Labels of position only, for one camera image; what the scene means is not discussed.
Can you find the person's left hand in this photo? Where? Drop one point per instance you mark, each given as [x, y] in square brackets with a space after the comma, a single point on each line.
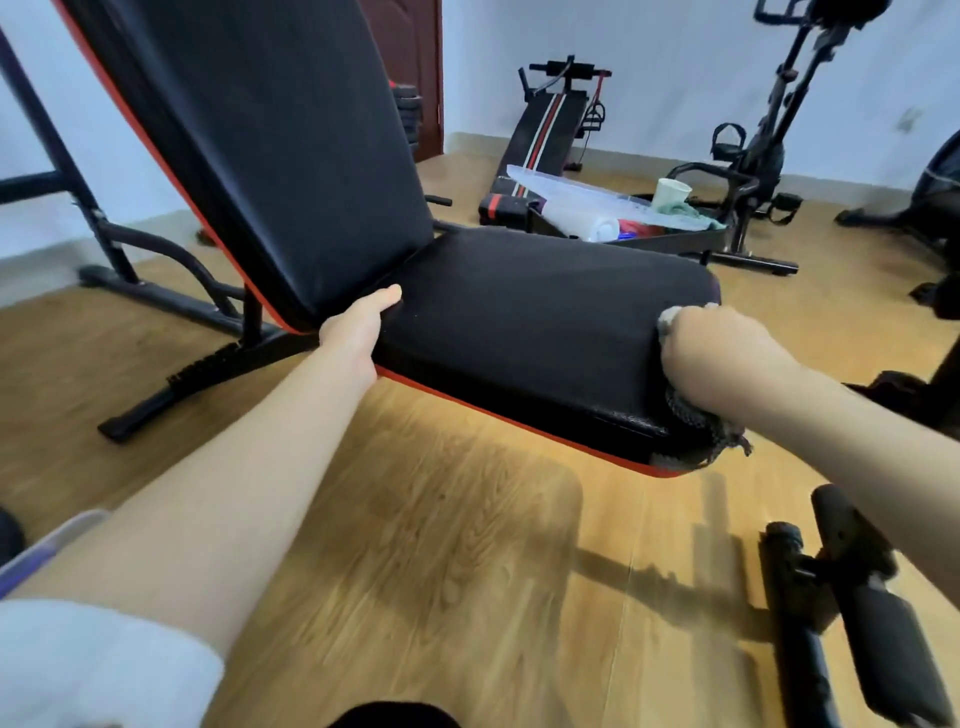
[356, 337]

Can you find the person's right hand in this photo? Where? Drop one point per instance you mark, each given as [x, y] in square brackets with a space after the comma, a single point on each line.
[727, 360]

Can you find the grey cleaning cloth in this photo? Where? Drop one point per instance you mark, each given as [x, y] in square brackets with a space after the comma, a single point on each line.
[697, 427]

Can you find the clear plastic container blue clips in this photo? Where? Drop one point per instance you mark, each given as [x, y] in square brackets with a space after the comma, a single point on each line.
[45, 547]

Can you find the black padded weight bench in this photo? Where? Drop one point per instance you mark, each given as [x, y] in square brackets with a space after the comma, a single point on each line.
[9, 536]

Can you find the person's left forearm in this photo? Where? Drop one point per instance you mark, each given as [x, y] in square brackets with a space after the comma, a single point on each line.
[210, 510]

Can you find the person's right forearm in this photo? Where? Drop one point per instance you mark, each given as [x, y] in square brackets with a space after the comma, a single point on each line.
[877, 465]

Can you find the black metal cart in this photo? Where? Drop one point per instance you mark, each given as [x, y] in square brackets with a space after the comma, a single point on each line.
[675, 241]

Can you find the green cloth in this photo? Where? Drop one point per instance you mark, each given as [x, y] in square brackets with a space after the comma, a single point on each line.
[694, 217]

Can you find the red blue printed packet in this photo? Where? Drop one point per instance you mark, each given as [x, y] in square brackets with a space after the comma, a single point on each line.
[641, 229]

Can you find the white paper cup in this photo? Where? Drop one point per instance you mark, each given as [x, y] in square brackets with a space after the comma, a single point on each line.
[670, 193]

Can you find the white paper roll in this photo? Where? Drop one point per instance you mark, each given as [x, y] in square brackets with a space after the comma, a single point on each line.
[585, 225]

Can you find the black exercise bike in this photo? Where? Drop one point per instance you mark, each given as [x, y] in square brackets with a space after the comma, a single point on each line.
[757, 165]

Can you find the clear plastic tray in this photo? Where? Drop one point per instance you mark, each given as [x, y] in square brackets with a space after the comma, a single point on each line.
[570, 195]

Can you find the black dumbbell weight stack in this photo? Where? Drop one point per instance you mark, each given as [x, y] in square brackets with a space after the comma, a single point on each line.
[409, 112]

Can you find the black spin bike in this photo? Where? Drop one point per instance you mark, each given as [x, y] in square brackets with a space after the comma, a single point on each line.
[937, 195]

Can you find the black striped sit-up bench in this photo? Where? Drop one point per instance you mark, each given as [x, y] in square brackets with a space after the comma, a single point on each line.
[540, 131]

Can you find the brown wooden door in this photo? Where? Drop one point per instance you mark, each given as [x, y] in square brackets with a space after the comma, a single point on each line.
[412, 60]

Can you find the black pull-up station frame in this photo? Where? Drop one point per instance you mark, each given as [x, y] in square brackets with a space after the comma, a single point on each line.
[90, 217]

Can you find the white wall socket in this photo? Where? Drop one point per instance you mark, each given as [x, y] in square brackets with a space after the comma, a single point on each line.
[910, 120]

